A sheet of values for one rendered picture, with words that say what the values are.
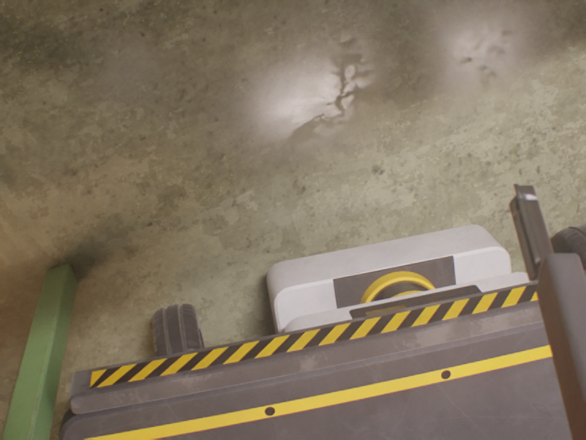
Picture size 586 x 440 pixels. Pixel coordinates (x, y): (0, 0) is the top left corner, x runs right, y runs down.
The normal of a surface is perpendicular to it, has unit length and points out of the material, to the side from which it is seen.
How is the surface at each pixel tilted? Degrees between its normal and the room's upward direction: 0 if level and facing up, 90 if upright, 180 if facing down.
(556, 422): 0
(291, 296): 0
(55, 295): 90
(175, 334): 64
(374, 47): 0
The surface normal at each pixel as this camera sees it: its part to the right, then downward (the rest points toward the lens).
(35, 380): -0.29, -0.89
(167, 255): 0.14, 0.32
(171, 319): -0.12, -0.85
